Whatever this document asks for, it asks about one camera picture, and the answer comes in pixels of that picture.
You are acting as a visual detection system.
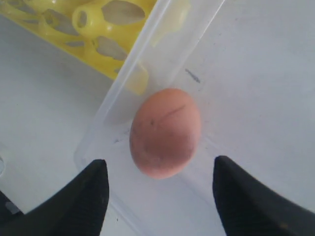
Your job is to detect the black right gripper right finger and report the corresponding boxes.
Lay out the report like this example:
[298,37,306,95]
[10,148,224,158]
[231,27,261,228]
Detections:
[213,156,315,236]

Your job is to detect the brown egg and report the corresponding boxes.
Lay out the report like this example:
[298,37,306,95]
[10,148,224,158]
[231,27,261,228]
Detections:
[129,88,201,179]

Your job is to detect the clear plastic container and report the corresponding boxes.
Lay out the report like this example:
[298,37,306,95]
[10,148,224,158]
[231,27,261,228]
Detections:
[74,0,315,236]

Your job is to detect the yellow plastic egg tray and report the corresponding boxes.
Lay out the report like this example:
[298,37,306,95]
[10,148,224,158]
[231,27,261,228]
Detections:
[0,0,156,80]

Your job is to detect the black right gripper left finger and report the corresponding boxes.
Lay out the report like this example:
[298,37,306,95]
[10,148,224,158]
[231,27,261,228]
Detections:
[0,159,109,236]

